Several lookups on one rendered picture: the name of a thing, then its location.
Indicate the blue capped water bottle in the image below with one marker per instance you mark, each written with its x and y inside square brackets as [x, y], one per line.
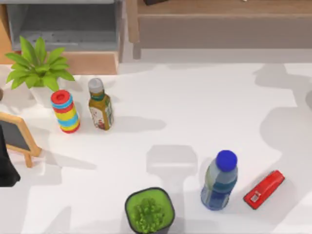
[220, 181]

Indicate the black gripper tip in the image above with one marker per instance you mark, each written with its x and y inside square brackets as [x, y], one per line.
[6, 168]

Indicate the framed blackboard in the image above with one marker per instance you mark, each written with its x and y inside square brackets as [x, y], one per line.
[17, 135]

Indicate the pale wooden drawer front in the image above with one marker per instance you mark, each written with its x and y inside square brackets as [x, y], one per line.
[90, 62]

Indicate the wooden cupboard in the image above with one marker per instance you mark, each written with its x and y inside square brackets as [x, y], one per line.
[5, 36]

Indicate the green plant in white pot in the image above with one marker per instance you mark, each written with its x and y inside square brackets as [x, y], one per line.
[36, 67]

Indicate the wooden open shelf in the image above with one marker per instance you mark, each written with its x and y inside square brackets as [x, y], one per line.
[219, 26]

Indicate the stack of coloured rings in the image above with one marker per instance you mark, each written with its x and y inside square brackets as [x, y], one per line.
[65, 112]

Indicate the red stapler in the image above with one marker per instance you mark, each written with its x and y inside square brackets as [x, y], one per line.
[264, 190]

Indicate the green plant in black pot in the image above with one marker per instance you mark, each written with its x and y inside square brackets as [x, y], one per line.
[150, 210]

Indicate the olive green dressing bottle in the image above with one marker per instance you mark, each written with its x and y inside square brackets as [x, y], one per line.
[101, 107]

